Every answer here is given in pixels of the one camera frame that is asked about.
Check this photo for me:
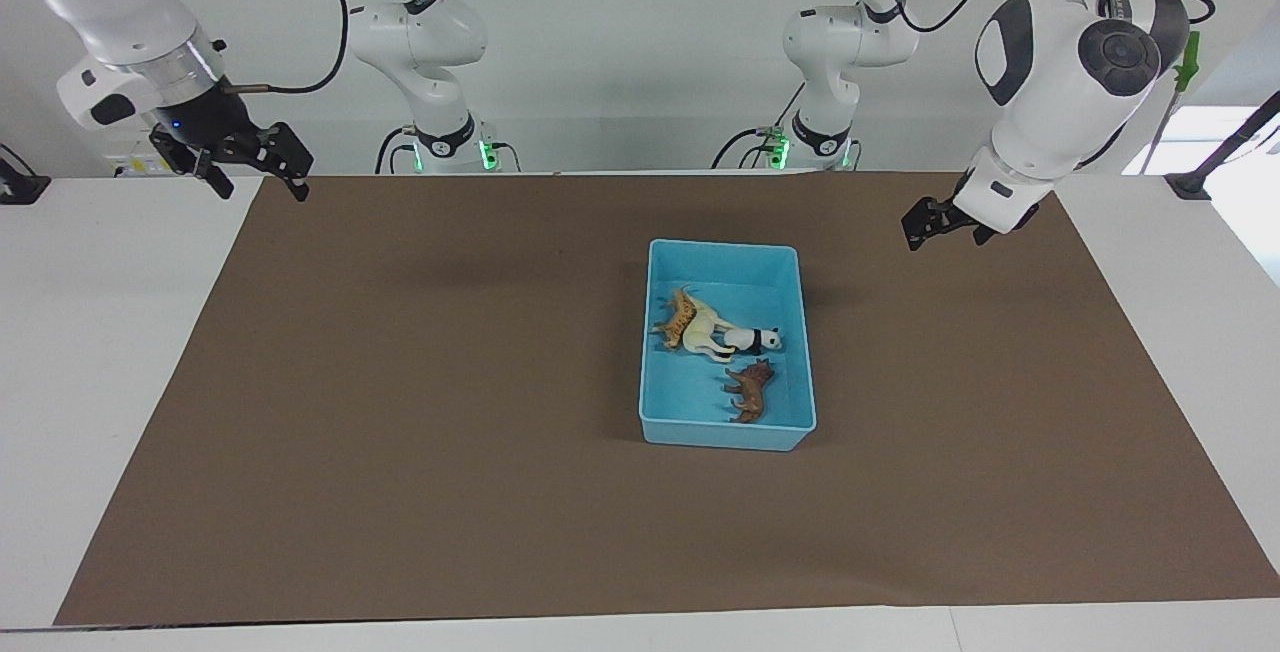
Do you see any black and white panda toy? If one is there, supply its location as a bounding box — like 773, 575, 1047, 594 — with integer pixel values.
722, 326, 784, 359

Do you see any brown lion toy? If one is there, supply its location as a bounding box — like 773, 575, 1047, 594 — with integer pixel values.
722, 357, 779, 425

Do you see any cream white horse toy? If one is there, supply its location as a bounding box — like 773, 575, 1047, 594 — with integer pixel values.
680, 296, 747, 364

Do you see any orange striped tiger toy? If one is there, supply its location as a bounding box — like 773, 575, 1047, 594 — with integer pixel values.
649, 285, 699, 351

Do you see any light blue plastic storage box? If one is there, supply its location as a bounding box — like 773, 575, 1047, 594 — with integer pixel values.
638, 239, 818, 452

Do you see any black table edge clamp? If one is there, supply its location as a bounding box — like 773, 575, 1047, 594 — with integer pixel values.
0, 143, 52, 206

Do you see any black stand with clamp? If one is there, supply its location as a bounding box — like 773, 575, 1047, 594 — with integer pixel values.
1165, 89, 1280, 202

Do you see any brown table mat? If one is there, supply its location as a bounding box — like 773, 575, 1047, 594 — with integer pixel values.
53, 172, 1280, 627

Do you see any white wall outlet box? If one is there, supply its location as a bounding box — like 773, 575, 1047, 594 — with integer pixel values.
102, 137, 176, 177

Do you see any black right base cable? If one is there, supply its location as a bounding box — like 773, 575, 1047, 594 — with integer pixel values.
374, 124, 523, 175

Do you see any black base cable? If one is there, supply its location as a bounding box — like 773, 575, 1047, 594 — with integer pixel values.
374, 124, 523, 175
711, 80, 807, 171

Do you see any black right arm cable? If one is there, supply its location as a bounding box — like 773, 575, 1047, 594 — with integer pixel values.
214, 0, 350, 96

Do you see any black left base cable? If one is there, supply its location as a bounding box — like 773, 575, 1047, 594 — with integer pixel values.
711, 80, 807, 171

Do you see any green handled tool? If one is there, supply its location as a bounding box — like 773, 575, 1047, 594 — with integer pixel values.
1141, 30, 1202, 174

